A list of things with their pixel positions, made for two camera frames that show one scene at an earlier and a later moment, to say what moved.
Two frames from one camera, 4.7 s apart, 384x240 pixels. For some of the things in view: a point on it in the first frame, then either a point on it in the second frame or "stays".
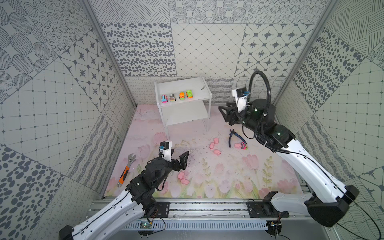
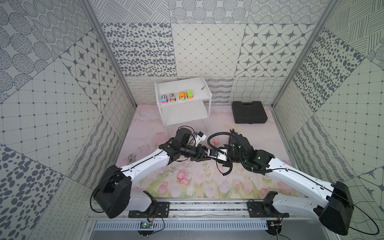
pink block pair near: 181,175 stays
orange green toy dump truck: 189,94 stays
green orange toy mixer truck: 182,96 stays
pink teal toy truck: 164,98 stays
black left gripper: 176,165 to 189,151
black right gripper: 232,114 to 224,163
